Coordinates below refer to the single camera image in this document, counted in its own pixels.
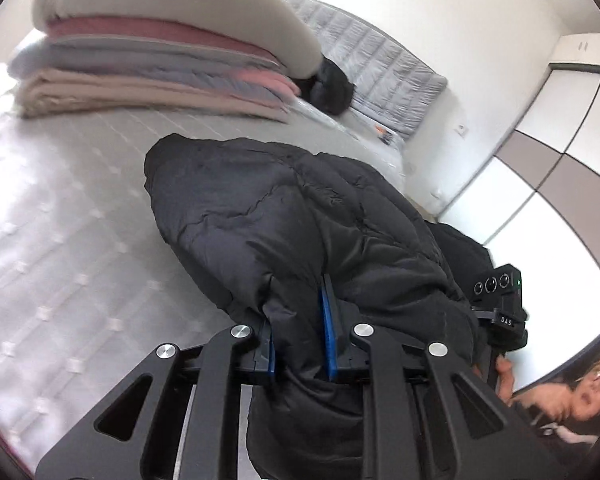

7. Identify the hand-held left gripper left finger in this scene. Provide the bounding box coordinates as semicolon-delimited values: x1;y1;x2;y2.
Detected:
35;320;281;480

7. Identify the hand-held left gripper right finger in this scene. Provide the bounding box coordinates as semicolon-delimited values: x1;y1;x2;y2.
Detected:
320;274;563;480

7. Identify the black quilted puffer jacket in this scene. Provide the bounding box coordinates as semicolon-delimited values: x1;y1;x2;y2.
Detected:
144;132;496;480

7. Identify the person's right hand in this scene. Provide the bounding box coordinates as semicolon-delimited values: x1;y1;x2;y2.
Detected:
496;357;517;396

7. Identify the person's head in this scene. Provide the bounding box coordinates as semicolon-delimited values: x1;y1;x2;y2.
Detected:
569;350;600;445

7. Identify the white and taupe wardrobe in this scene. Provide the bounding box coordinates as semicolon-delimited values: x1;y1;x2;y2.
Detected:
440;32;600;396

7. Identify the crumpled black jacket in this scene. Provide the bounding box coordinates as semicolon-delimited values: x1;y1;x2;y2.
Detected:
300;57;355;116

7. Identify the bed with grey sheet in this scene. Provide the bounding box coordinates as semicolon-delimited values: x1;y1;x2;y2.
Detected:
0;67;408;471

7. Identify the grey padded headboard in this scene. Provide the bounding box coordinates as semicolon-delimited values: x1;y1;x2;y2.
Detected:
272;0;448;138

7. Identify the beige folded blanket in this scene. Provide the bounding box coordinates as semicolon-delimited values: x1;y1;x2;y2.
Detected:
15;67;293;123

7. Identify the blue-grey folded blanket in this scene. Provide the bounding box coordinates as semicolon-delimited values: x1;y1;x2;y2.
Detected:
7;40;293;106

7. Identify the pink folded blanket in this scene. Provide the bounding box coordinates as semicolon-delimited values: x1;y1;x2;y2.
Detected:
45;17;302;97

